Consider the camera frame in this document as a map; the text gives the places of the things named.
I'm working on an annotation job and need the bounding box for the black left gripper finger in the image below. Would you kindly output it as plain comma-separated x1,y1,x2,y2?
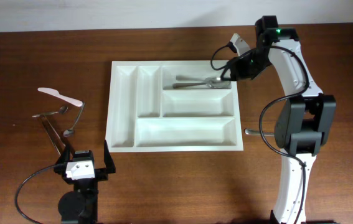
103,140,116,173
55,144,72,165

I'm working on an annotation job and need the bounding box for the dark-handled small metal teaspoon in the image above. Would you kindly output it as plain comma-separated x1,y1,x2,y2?
63,102,86,138

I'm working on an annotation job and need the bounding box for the large metal spoon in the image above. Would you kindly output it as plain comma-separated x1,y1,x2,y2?
172,80,231,88
176,75,222,82

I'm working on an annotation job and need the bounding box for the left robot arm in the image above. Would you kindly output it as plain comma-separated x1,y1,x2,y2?
54,144,112,224

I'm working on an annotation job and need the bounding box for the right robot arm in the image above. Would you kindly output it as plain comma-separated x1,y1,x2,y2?
105,16,336,223

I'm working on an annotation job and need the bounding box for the small metal teaspoon upper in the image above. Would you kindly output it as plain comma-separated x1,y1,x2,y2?
32,105,68,118

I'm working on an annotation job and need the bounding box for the pink plastic knife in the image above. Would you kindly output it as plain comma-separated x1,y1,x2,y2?
37,87,83,107

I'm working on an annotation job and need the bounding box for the white plastic cutlery tray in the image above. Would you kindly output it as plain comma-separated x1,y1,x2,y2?
105,60,243,152

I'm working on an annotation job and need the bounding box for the right black cable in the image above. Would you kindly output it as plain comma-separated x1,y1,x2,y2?
210,43,311,224

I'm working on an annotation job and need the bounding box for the left black camera cable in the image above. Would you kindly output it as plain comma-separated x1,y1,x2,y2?
14,164,59,224

